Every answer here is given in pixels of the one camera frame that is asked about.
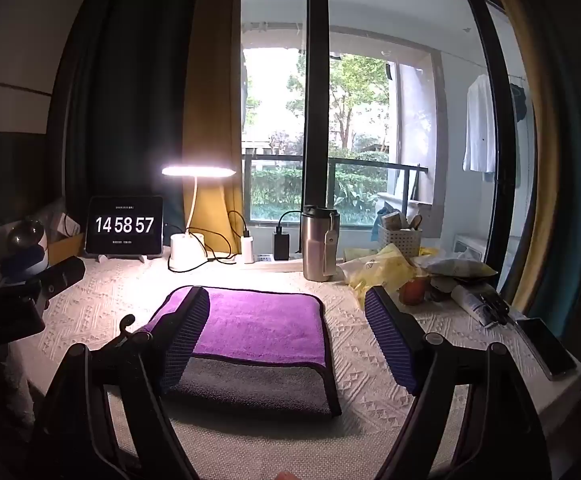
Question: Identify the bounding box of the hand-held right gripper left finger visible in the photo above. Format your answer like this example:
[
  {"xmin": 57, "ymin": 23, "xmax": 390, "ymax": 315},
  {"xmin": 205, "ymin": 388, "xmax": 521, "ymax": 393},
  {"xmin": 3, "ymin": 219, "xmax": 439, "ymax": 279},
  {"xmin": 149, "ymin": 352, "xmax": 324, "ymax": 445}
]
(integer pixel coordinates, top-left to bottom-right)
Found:
[{"xmin": 30, "ymin": 285, "xmax": 212, "ymax": 480}]

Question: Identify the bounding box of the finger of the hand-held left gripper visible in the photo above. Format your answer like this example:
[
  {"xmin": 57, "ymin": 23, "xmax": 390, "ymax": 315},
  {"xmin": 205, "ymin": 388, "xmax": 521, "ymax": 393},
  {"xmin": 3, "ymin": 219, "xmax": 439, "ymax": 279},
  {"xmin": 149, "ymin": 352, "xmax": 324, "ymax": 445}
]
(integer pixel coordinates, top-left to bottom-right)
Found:
[{"xmin": 33, "ymin": 256, "xmax": 87, "ymax": 312}]

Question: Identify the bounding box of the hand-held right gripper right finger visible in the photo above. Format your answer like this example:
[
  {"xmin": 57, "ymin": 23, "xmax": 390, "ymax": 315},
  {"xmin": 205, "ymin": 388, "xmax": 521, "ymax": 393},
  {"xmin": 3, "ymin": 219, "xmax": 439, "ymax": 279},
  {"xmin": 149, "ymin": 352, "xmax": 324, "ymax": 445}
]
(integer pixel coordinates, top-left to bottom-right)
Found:
[{"xmin": 363, "ymin": 286, "xmax": 554, "ymax": 480}]

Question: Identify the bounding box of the purple and grey towel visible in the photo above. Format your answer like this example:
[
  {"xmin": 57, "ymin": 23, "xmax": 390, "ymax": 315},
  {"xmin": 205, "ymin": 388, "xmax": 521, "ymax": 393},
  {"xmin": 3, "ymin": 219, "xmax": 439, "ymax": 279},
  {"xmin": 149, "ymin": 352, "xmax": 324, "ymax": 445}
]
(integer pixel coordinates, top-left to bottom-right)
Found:
[{"xmin": 143, "ymin": 286, "xmax": 342, "ymax": 417}]

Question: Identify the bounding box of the cardboard box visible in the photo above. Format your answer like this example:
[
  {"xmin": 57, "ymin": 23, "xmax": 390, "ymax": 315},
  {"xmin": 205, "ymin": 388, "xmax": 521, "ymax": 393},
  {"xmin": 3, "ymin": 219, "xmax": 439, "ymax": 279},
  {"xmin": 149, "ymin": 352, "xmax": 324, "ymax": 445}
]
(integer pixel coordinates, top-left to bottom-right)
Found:
[{"xmin": 44, "ymin": 210, "xmax": 87, "ymax": 266}]

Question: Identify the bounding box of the white textured tablecloth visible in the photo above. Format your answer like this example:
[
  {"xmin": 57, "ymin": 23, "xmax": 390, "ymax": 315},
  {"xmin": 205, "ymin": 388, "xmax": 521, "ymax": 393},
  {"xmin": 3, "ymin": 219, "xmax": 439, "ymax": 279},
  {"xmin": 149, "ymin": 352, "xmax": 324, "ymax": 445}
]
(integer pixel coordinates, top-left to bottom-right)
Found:
[{"xmin": 19, "ymin": 254, "xmax": 581, "ymax": 443}]

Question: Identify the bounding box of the white tablet stand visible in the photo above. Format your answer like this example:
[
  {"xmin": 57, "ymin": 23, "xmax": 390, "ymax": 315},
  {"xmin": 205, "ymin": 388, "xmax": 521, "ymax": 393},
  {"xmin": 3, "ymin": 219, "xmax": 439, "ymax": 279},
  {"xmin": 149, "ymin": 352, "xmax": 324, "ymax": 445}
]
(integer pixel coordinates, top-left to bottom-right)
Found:
[{"xmin": 97, "ymin": 252, "xmax": 147, "ymax": 264}]

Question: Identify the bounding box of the yellow plastic bag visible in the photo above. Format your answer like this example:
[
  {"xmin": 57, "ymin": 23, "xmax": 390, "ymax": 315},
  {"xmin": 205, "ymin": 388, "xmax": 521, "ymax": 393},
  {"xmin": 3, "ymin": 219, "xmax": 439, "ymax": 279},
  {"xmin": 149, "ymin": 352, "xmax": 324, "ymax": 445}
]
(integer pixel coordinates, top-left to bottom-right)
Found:
[{"xmin": 337, "ymin": 243, "xmax": 417, "ymax": 311}]

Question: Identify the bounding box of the black tablet with clock display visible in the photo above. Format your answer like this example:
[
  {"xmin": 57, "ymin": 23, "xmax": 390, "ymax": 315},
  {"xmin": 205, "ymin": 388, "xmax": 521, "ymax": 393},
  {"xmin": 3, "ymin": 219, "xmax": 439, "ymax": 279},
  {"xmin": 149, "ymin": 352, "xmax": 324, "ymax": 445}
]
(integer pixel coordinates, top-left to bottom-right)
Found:
[{"xmin": 84, "ymin": 195, "xmax": 165, "ymax": 256}]

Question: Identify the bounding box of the white tube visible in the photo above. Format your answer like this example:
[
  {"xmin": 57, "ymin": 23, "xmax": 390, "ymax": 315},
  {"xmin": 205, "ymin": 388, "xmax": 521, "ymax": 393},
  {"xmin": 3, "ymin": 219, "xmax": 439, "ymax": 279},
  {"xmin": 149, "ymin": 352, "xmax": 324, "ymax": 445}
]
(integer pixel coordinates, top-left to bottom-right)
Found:
[{"xmin": 449, "ymin": 282, "xmax": 497, "ymax": 326}]

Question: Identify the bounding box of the white desk lamp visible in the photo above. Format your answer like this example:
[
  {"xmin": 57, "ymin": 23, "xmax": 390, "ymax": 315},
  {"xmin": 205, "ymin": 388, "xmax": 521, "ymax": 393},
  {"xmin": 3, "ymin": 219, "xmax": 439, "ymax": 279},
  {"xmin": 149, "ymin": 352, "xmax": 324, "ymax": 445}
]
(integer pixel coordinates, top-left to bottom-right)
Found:
[{"xmin": 161, "ymin": 162, "xmax": 238, "ymax": 274}]

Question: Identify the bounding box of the white snack bag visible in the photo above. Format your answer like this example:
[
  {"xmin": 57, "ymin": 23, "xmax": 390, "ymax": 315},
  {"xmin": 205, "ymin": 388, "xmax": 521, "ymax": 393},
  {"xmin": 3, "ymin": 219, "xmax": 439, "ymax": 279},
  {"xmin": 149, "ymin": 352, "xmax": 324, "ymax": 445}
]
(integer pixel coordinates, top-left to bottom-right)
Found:
[{"xmin": 412, "ymin": 250, "xmax": 499, "ymax": 281}]

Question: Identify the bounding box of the white slotted basket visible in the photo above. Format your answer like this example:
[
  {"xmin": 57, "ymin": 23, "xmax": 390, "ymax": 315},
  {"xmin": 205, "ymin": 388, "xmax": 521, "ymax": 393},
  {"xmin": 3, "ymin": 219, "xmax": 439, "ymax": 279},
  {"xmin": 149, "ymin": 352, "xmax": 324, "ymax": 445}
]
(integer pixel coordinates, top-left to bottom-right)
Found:
[{"xmin": 377, "ymin": 222, "xmax": 424, "ymax": 261}]

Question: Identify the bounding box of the black clip tool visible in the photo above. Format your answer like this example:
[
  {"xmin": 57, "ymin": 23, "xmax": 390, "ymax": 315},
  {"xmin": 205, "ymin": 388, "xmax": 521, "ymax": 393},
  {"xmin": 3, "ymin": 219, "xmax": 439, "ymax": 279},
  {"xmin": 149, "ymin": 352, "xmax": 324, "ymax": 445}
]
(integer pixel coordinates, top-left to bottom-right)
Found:
[{"xmin": 475, "ymin": 290, "xmax": 512, "ymax": 329}]

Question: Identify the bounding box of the stainless steel tumbler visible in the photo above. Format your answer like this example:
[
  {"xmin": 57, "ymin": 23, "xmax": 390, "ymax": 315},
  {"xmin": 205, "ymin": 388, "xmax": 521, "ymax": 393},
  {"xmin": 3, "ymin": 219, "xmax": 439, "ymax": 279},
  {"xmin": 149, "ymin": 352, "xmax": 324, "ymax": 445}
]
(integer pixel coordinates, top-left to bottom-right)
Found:
[{"xmin": 301, "ymin": 204, "xmax": 341, "ymax": 282}]

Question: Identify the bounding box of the dark smartphone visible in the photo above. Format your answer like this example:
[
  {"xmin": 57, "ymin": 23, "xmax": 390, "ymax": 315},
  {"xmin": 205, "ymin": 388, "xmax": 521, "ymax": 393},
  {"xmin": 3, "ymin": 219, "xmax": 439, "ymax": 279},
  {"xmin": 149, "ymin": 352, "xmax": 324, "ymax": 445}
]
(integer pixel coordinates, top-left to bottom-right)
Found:
[{"xmin": 515, "ymin": 317, "xmax": 579, "ymax": 381}]

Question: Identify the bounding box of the dark green curtain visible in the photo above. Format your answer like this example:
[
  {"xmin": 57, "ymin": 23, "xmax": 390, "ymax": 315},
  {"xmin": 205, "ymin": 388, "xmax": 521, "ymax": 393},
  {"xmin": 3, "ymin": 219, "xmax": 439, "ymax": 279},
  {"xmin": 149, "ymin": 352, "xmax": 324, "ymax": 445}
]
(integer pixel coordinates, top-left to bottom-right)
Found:
[{"xmin": 62, "ymin": 0, "xmax": 207, "ymax": 233}]

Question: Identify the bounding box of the white hanging shirt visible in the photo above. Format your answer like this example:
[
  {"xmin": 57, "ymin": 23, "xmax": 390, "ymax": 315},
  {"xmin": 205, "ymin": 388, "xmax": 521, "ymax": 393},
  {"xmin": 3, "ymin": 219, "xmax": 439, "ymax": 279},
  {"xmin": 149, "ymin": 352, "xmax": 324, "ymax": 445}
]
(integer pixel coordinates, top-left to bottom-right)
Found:
[{"xmin": 462, "ymin": 73, "xmax": 497, "ymax": 184}]

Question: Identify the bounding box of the yellow and teal curtain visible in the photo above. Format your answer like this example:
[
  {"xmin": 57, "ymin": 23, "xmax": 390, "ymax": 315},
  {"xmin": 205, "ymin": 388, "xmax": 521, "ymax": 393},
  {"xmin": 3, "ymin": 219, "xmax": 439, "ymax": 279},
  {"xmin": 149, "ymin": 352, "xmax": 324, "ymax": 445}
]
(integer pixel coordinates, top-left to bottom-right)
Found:
[{"xmin": 485, "ymin": 0, "xmax": 581, "ymax": 321}]

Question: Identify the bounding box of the teal hanging garment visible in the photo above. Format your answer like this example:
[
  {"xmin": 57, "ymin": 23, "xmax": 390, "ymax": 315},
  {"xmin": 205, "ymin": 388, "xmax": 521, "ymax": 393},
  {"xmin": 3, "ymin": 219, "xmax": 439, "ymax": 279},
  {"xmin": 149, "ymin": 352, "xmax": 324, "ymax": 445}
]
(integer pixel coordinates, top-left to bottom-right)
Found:
[{"xmin": 509, "ymin": 82, "xmax": 529, "ymax": 122}]

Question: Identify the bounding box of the white round security camera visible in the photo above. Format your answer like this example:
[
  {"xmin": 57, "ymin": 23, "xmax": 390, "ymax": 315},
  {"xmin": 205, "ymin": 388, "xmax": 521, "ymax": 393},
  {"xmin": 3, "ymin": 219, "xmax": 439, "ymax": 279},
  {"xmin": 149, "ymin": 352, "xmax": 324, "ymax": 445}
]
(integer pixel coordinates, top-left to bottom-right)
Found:
[{"xmin": 2, "ymin": 218, "xmax": 52, "ymax": 277}]

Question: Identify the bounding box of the black charger cable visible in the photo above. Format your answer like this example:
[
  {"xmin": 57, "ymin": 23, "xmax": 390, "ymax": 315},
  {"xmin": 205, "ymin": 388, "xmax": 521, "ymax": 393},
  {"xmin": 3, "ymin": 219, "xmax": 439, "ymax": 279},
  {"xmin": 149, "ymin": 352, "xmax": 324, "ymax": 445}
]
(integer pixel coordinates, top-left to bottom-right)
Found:
[{"xmin": 201, "ymin": 210, "xmax": 250, "ymax": 264}]

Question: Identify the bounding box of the black power bank cable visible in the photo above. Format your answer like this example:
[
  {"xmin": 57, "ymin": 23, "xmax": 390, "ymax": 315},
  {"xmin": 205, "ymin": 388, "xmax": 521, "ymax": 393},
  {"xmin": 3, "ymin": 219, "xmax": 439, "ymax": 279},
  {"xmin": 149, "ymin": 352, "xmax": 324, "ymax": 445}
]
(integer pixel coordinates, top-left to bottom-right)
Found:
[{"xmin": 277, "ymin": 210, "xmax": 304, "ymax": 256}]

